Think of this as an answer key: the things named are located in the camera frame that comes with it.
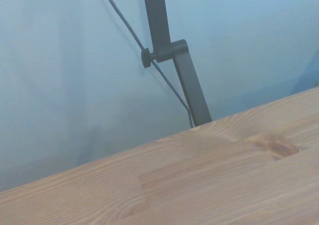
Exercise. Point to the black camera stand pole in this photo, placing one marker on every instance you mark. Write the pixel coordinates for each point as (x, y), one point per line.
(159, 23)

